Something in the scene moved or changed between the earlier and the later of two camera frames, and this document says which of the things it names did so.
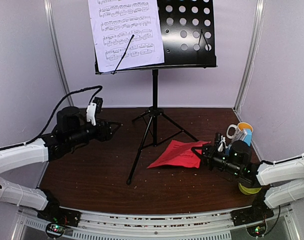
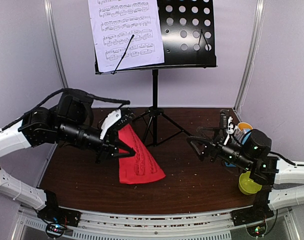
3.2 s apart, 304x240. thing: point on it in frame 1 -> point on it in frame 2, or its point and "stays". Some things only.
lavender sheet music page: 114,22 stays
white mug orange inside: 240,131 stays
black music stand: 189,40 stays
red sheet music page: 179,153 -> 140,167
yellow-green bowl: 248,190 stays
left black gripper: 106,135 -> 108,150
